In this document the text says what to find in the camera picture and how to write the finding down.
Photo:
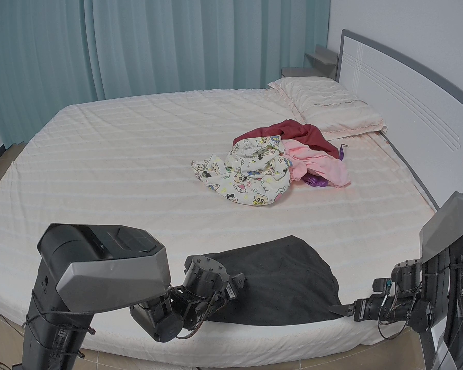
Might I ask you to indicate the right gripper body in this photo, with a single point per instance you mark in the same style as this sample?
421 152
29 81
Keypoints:
370 308

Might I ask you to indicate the black T-shirt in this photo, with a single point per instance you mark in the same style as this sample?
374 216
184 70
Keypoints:
277 283

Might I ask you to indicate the pink garment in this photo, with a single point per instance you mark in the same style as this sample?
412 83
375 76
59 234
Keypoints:
320 164

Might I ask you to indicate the dark red garment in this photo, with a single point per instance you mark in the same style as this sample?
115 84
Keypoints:
304 133

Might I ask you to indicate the bed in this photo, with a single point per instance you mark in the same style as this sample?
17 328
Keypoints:
139 168

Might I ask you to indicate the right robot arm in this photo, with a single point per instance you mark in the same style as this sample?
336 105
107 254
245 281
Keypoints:
447 245

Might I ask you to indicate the blue-green curtain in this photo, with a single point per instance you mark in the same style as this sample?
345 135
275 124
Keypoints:
216 33
42 52

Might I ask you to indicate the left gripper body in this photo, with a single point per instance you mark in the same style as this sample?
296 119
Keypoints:
231 292

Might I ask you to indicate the purple garment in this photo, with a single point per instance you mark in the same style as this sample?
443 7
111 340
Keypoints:
316 181

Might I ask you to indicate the grey bedside table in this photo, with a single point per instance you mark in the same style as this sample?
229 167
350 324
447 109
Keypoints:
312 68

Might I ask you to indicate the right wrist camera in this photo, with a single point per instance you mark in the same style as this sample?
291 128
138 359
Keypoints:
382 285

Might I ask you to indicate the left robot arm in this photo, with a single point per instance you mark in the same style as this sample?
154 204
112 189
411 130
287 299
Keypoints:
100 276

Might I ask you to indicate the white printed pyjama top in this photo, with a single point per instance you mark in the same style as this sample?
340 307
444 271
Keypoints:
247 179

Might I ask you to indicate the cream pillow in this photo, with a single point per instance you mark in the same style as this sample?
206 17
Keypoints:
324 102

